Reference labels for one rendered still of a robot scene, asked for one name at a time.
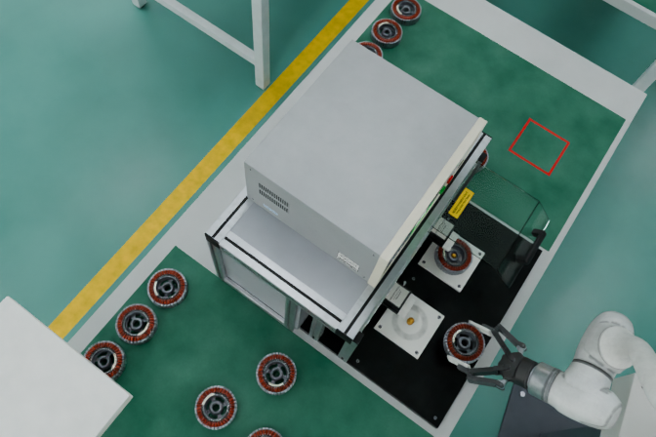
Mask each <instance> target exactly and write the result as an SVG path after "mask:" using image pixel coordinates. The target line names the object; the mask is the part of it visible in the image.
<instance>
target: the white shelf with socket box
mask: <svg viewBox="0 0 656 437"><path fill-rule="evenodd" d="M132 398H133V395H131V394H130V393H129V392H128V391H126V390H125V389H124V388H123V387H121V386H120V385H119V384H118V383H116V382H115V381H114V380H113V379H112V378H110V377H109V376H108V375H106V374H105V373H104V372H103V371H101V370H100V369H99V368H98V367H96V366H95V365H94V364H93V363H91V362H90V361H89V360H88V359H87V358H85V357H84V356H83V355H82V354H80V353H79V352H78V351H77V350H75V349H74V348H73V347H72V346H70V345H69V344H68V343H67V342H66V341H64V340H63V339H62V338H60V337H59V336H58V335H57V334H55V333H54V332H53V331H52V330H50V329H49V328H48V327H47V326H46V325H44V324H43V323H42V322H41V321H39V320H38V319H37V318H36V317H34V316H33V315H32V314H31V313H29V312H28V311H27V310H26V309H24V308H23V307H22V306H21V305H20V304H18V303H17V302H16V301H15V300H13V299H12V298H10V297H5V298H4V299H3V300H2V301H1V302H0V437H101V436H102V435H103V434H104V432H105V431H106V430H107V429H108V427H109V426H110V425H111V424H112V423H113V421H114V420H115V419H116V418H117V416H118V415H119V414H120V413H121V412H122V410H123V409H124V408H125V407H126V405H127V404H128V403H129V402H130V401H131V399H132Z"/></svg>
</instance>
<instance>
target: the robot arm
mask: <svg viewBox="0 0 656 437"><path fill-rule="evenodd" d="M469 323H471V324H473V325H474V326H476V328H479V330H480V331H481V332H482V333H484V334H486V335H488V336H490V337H492V336H494V337H495V339H496V340H497V341H498V343H499V344H500V346H501V348H502V349H503V351H504V352H505V354H503V356H502V359H501V360H500V361H499V363H498V366H493V367H485V368H471V366H470V365H468V364H466V363H464V362H462V361H460V360H458V359H456V358H454V357H452V356H450V355H447V359H448V361H449V362H451V363H453V364H455V365H457V368H458V370H459V371H461V372H463V373H465V374H467V380H468V383H473V384H480V385H486V386H492V387H497V388H498V389H500V390H505V385H506V383H507V382H508V381H511V382H513V383H515V384H517V385H519V386H521V387H523V388H525V389H527V390H528V393H529V394H530V395H532V396H534V397H536V398H538V399H540V400H542V401H544V402H545V403H548V404H550V405H551V406H553V407H554V408H555V409H556V410H557V411H559V412H560V413H562V414H563V415H565V416H567V417H569V418H571V419H573V420H576V421H578V422H580V423H583V424H585V425H587V426H590V427H593V428H596V429H600V430H607V429H609V428H611V427H612V426H613V425H614V424H615V423H616V421H617V419H618V417H619V415H620V414H621V411H622V403H621V401H620V400H619V398H618V397H617V396H616V394H615V393H614V392H612V391H610V390H609V389H610V386H611V383H612V381H613V379H614V378H615V376H616V375H617V374H621V373H622V372H623V371H624V370H626V369H627V368H629V367H630V366H634V368H635V372H636V374H637V377H638V379H639V381H640V384H641V386H642V388H643V391H644V393H645V395H646V397H647V399H648V401H649V402H650V404H651V405H652V406H653V408H654V409H655V410H656V353H655V352H654V350H653V349H652V347H651V346H650V345H649V344H648V343H647V342H646V341H645V340H643V339H642V338H639V337H636V336H635V332H634V327H633V324H632V322H631V321H630V320H629V318H628V317H626V316H625V315H623V314H622V313H619V312H616V311H605V312H602V313H600V314H599V315H598V316H596V317H595V318H594V319H593V321H592V322H591V324H590V325H589V326H588V327H587V329H586V331H585V332H584V334H583V336H582V338H581V340H580V342H579V344H578V347H577V349H576V352H575V356H574V358H573V360H572V362H571V364H570V365H569V367H568V368H567V369H566V371H565V372H563V371H561V370H560V369H557V368H555V367H553V366H550V365H548V364H546V363H544V362H541V363H539V364H538V363H537V362H535V361H533V360H531V359H529V358H527V357H524V356H523V355H522V354H523V352H524V351H526V350H527V349H526V345H525V343H523V342H521V341H518V340H517V339H516V338H515V337H514V336H513V335H512V334H511V333H510V332H509V331H508V330H507V329H505V328H504V327H503V326H502V325H501V324H498V325H497V326H496V327H495V328H492V327H490V326H488V325H486V324H482V325H481V326H480V325H478V324H476V323H475V322H473V321H471V320H469ZM499 332H500V333H501V334H502V335H503V336H504V337H505V338H507V339H508V340H509V341H510V342H511V343H512V344H513V345H514V346H515V347H516V349H517V350H518V352H513V353H511V352H510V350H509V349H508V348H507V346H506V344H505V343H504V341H503V340H502V338H501V336H500V335H499ZM492 334H493V335H492ZM491 375H495V376H502V377H503V379H498V380H496V379H493V378H487V377H478V376H491Z"/></svg>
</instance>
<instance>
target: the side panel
mask: <svg viewBox="0 0 656 437"><path fill-rule="evenodd" d="M207 243H208V246H209V250H210V253H211V257H212V260H213V263H214V266H215V269H216V273H217V276H218V277H219V278H221V277H222V280H223V281H225V282H226V283H227V284H229V285H230V286H231V287H232V288H233V289H234V290H236V291H237V292H238V293H240V294H241V295H242V296H244V297H246V298H247V299H248V300H250V301H252V302H253V303H254V304H256V305H257V306H258V307H259V308H260V309H262V310H263V311H264V312H266V313H267V314H269V315H270V316H271V317H273V318H274V319H275V320H277V321H278V322H279V323H281V324H282V325H283V326H285V327H286V328H288V326H289V330H290V331H291V332H293V331H294V329H295V325H296V317H297V310H298V306H297V305H296V304H294V303H293V302H292V301H290V300H289V299H288V298H286V297H285V296H283V295H281V294H280V293H279V292H277V291H276V290H275V289H274V288H272V287H271V286H269V285H268V284H267V283H265V282H264V281H263V280H261V279H260V278H258V277H257V276H256V275H254V274H253V273H252V272H250V271H249V270H248V269H246V268H245V267H243V266H242V265H241V264H239V263H238V262H237V261H235V260H234V259H232V258H231V257H229V256H228V255H227V254H225V253H224V252H222V251H221V250H220V249H218V248H217V247H216V246H214V245H213V244H211V243H210V242H209V241H207Z"/></svg>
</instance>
